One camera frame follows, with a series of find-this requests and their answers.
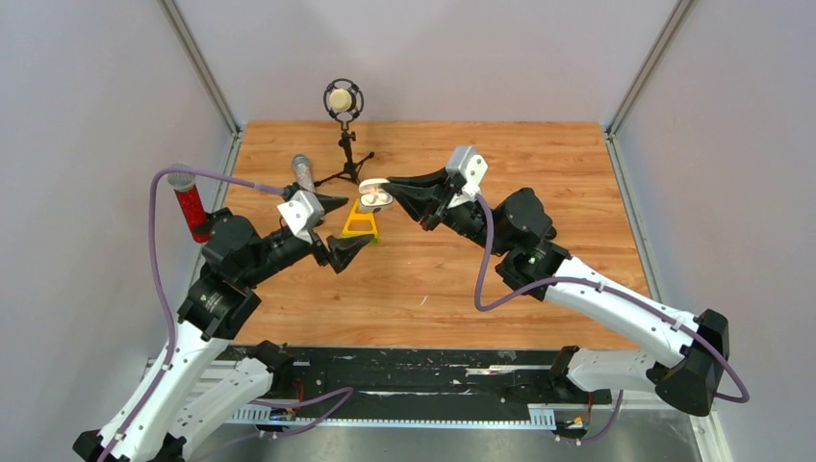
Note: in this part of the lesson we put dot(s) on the yellow green triangle toy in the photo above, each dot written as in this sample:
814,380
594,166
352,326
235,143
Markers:
360,223

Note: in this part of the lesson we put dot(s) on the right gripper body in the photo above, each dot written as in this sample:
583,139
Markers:
444,214

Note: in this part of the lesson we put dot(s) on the cream microphone in shockmount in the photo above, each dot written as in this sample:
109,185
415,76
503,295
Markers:
343,100

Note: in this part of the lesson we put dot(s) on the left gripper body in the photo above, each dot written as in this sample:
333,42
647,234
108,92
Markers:
319,248

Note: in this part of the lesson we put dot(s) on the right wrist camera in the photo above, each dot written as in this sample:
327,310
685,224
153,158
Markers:
466,168

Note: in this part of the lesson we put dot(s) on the silver glitter microphone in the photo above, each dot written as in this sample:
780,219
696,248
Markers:
302,168

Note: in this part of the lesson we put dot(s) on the white earbud case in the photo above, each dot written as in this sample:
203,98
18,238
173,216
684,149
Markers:
373,197

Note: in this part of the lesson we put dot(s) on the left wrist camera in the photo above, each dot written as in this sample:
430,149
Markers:
302,213

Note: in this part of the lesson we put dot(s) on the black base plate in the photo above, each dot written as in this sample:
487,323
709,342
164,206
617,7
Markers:
469,385

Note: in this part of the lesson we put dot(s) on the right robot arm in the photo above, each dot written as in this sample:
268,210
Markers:
686,354

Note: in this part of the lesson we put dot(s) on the black tripod stand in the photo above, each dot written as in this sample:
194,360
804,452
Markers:
351,168

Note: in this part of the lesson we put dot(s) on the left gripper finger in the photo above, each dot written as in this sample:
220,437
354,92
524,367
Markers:
342,251
329,203

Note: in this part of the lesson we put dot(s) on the red glitter microphone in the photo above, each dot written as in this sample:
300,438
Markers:
183,182

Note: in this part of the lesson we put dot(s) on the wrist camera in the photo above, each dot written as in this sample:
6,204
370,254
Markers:
302,213
466,168

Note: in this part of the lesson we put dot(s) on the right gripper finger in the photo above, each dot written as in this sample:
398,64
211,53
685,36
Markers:
422,206
425,181

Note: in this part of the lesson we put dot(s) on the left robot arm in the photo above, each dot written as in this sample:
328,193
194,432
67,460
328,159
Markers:
160,421

